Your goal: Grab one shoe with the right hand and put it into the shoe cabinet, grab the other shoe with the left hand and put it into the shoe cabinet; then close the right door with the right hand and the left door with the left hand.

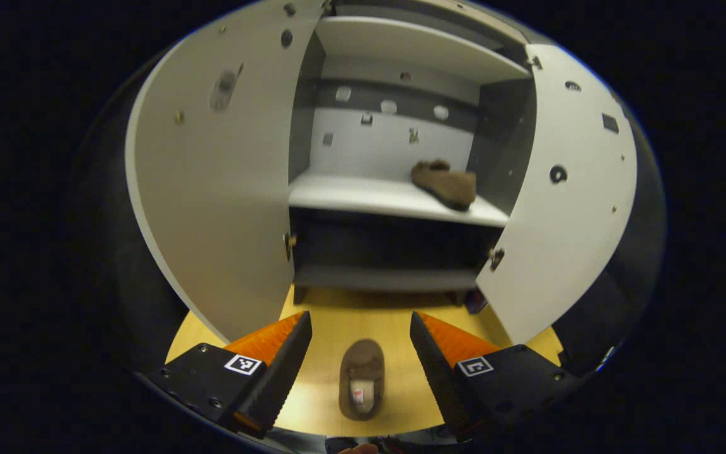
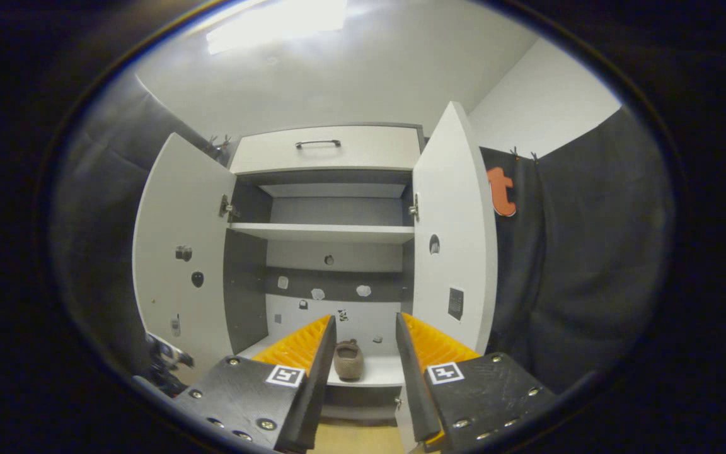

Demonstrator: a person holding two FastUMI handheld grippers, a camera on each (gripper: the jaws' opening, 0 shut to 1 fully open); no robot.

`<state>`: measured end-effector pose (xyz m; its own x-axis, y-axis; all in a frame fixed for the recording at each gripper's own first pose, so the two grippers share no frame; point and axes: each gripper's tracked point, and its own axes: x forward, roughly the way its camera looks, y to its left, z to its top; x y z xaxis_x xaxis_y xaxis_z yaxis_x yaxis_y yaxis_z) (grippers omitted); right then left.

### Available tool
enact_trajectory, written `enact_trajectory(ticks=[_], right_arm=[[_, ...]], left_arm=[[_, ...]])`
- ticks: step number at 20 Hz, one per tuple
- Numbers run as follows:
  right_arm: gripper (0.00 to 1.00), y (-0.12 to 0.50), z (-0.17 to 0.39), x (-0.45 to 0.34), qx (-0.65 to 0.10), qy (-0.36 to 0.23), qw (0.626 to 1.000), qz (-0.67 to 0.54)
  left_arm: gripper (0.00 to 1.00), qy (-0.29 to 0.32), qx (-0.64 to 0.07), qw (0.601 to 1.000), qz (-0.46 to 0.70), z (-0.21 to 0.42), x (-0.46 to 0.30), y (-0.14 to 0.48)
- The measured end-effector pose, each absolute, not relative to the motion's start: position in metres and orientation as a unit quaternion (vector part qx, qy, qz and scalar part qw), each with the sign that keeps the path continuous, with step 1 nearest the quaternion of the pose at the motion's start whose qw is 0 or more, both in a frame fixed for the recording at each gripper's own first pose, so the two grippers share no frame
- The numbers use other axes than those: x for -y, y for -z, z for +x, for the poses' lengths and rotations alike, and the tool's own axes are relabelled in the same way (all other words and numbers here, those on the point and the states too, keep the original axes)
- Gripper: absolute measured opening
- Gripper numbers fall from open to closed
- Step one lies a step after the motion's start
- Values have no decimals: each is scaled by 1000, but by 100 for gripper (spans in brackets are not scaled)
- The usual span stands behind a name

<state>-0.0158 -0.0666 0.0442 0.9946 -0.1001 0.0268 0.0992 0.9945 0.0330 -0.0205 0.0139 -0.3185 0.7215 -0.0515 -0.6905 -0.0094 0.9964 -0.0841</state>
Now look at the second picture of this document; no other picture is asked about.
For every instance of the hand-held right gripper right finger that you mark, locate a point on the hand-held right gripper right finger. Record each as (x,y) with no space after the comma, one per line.
(416,391)

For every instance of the white and grey shoe cabinet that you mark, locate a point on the white and grey shoe cabinet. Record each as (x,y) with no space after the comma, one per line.
(246,284)

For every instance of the brown fuzzy shoe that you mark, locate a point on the brown fuzzy shoe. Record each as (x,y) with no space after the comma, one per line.
(348,362)

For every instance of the white cabinet drawer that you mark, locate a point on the white cabinet drawer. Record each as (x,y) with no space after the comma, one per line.
(375,148)

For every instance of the ceiling light panel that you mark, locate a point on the ceiling light panel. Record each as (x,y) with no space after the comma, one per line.
(275,25)

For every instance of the white shoe cabinet door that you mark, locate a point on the white shoe cabinet door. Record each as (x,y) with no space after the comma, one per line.
(457,208)
(174,202)

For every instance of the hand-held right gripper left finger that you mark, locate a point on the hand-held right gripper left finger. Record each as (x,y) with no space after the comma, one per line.
(316,391)

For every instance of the white cabinet shelf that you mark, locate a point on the white cabinet shelf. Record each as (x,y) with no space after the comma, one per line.
(325,233)

